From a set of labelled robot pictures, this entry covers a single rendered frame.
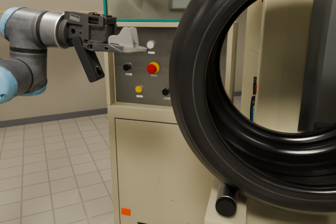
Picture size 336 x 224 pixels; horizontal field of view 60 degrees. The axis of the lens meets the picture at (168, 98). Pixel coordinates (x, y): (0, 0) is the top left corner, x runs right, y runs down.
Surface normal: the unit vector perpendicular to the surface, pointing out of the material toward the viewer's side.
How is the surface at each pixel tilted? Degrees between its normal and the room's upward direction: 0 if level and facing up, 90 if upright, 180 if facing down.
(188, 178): 90
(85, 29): 90
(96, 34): 90
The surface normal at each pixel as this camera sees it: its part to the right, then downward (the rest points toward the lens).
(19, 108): 0.42, 0.24
